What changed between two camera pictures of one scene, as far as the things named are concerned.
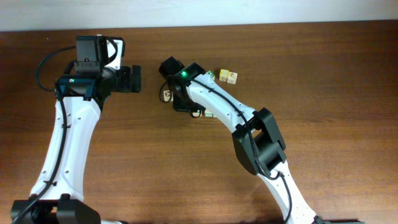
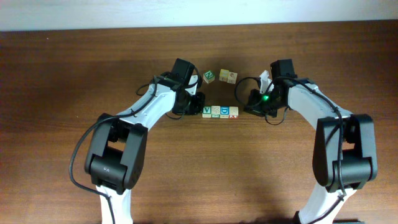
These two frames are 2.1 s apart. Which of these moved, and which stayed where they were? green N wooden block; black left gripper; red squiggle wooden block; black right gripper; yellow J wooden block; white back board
Moved: black left gripper; black right gripper
Stayed: green N wooden block; red squiggle wooden block; white back board; yellow J wooden block
